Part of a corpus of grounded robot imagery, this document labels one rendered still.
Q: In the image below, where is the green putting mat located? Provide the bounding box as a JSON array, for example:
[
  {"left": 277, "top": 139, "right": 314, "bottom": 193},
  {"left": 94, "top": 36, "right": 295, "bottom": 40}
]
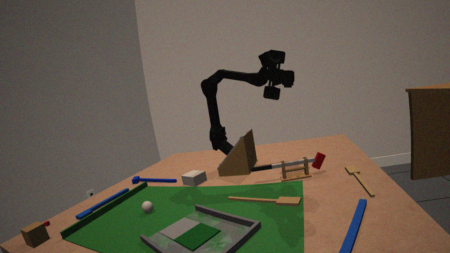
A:
[{"left": 62, "top": 180, "right": 304, "bottom": 253}]

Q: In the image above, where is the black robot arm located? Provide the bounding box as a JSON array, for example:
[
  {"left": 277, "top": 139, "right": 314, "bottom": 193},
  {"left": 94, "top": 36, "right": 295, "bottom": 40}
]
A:
[{"left": 201, "top": 51, "right": 294, "bottom": 155}]

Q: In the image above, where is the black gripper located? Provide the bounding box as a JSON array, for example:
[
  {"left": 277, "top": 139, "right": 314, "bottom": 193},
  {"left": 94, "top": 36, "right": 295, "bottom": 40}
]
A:
[{"left": 263, "top": 50, "right": 285, "bottom": 100}]

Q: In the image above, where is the beige ball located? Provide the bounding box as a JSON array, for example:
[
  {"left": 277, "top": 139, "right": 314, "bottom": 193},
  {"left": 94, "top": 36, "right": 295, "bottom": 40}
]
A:
[{"left": 142, "top": 201, "right": 154, "bottom": 213}]

